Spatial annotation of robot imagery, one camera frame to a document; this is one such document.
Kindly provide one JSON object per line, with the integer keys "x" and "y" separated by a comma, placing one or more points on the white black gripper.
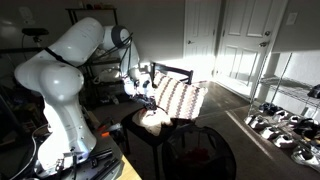
{"x": 138, "y": 83}

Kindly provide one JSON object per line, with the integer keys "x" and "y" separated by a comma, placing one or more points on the white cloth with red print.
{"x": 152, "y": 120}

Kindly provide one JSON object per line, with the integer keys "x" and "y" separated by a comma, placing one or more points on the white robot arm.
{"x": 54, "y": 73}

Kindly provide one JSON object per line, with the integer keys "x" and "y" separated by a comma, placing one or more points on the black mesh laundry basket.
{"x": 221, "y": 164}

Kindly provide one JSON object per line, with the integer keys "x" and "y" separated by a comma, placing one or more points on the red garment in basket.
{"x": 198, "y": 155}

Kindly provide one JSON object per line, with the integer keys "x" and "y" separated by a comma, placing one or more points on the black shelf unit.
{"x": 111, "y": 62}

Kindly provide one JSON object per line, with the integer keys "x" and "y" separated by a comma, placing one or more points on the white purple patterned pillow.
{"x": 178, "y": 99}

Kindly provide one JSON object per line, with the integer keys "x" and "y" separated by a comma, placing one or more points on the black chair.
{"x": 153, "y": 141}

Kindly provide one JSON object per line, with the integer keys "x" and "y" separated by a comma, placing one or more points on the white double door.
{"x": 231, "y": 38}

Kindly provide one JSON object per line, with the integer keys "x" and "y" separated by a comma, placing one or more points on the white sneaker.
{"x": 270, "y": 132}
{"x": 284, "y": 141}
{"x": 256, "y": 122}
{"x": 303, "y": 157}

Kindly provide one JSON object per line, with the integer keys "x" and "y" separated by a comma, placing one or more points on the dark blue shoe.
{"x": 269, "y": 108}

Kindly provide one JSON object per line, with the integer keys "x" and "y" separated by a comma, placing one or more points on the dark shoe on shelf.
{"x": 315, "y": 92}

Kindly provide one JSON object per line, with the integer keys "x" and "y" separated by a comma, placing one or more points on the black camera on stand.
{"x": 36, "y": 33}

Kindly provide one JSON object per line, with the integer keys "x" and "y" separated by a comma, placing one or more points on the metal wire shoe rack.
{"x": 286, "y": 86}

